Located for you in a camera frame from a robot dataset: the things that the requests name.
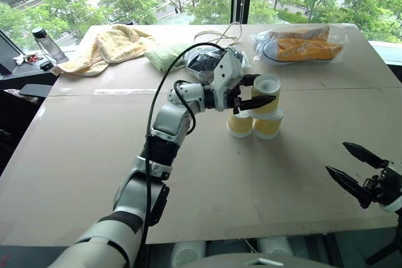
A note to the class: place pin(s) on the small red object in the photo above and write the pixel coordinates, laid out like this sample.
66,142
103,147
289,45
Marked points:
32,58

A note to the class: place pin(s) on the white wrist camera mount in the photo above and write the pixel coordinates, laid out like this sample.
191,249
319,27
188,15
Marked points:
226,76
395,207

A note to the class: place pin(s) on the black item in plastic bag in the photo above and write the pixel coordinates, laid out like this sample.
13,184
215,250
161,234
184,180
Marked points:
201,61

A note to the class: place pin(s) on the orange shoes in plastic bag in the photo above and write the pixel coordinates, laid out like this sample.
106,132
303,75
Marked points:
301,46

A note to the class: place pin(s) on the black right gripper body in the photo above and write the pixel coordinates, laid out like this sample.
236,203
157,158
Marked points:
384,184

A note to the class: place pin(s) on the yellow towel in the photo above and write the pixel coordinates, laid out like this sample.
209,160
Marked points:
116,45

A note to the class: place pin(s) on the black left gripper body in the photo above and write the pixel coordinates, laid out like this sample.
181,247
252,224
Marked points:
236,102

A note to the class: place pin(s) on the white cup under table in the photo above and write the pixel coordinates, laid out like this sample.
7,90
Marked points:
275,246
187,254

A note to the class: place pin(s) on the white crumpled tissue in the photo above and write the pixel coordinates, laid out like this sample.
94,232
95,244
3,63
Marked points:
19,59

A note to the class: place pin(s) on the grey robot torso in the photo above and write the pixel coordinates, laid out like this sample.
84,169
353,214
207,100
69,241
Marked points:
251,262

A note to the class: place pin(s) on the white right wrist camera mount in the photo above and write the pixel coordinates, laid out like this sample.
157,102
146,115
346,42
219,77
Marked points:
395,207

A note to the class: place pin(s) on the clear water bottle black cap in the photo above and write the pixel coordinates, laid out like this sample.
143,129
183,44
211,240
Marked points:
48,45

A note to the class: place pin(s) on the black round lid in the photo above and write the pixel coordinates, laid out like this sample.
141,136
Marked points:
46,65

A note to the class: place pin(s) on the green folded cloth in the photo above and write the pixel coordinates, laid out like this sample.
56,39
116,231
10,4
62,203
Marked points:
163,56

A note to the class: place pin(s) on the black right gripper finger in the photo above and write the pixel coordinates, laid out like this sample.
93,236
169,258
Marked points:
345,180
366,156

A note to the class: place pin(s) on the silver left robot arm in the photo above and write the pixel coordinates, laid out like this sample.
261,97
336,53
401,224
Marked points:
169,117

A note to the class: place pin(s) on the black tripod leg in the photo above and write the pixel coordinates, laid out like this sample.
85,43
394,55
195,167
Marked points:
384,249

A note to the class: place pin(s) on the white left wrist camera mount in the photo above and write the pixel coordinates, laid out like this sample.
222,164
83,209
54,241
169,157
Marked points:
226,76

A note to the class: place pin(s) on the yellow paper cup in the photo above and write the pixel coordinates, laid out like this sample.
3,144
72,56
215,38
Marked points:
239,125
267,125
267,87

